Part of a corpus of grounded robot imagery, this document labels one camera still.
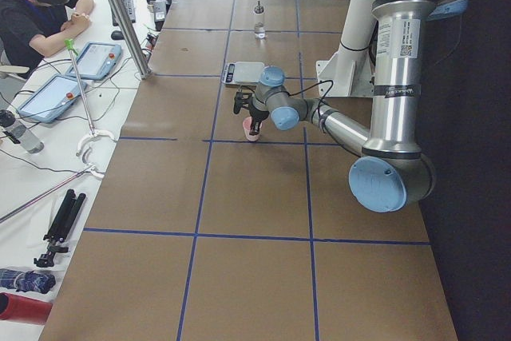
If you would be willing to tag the near blue teach pendant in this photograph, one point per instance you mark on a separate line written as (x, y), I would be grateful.
(51, 100)

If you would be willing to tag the clear plastic water bottle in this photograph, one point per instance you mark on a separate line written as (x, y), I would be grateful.
(19, 133)

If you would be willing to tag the pink plastic cup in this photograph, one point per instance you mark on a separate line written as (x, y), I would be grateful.
(251, 129)

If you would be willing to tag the seated person in black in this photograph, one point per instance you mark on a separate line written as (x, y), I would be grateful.
(32, 30)

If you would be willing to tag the black computer keyboard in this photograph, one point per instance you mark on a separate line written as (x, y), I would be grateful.
(130, 9)

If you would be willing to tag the far blue teach pendant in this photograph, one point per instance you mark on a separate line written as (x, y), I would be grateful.
(96, 59)

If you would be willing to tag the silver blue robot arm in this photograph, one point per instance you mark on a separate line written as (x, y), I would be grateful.
(386, 36)

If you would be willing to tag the blue teach pendant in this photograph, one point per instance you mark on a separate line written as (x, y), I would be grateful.
(96, 59)
(51, 100)

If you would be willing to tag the red cylindrical bottle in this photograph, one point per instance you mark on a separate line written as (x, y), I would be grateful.
(21, 309)

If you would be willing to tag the black power box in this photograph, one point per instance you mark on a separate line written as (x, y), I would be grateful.
(159, 13)

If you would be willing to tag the blue folded umbrella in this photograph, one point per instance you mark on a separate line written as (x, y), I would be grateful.
(27, 281)

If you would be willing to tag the green handled reacher grabber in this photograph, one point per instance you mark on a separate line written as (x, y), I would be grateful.
(94, 133)

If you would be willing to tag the silver digital kitchen scale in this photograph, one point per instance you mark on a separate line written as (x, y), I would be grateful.
(242, 73)

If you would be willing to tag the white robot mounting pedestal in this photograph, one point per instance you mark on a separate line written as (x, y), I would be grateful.
(349, 67)

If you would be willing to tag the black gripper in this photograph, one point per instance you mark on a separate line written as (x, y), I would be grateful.
(255, 114)

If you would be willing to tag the black folded tripod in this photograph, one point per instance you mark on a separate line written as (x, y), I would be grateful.
(60, 228)

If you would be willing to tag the aluminium frame post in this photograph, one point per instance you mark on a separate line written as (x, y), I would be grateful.
(126, 26)

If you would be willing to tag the black computer mouse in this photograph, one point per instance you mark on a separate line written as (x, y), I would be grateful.
(117, 35)

